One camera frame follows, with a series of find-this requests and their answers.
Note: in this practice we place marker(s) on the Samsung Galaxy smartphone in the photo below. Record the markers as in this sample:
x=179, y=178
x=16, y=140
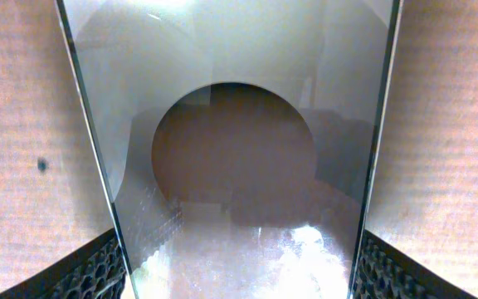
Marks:
x=235, y=139

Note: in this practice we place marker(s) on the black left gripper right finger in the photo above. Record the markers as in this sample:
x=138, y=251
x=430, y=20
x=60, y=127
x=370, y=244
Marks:
x=383, y=272

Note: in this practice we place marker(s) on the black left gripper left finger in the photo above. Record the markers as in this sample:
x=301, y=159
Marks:
x=94, y=271

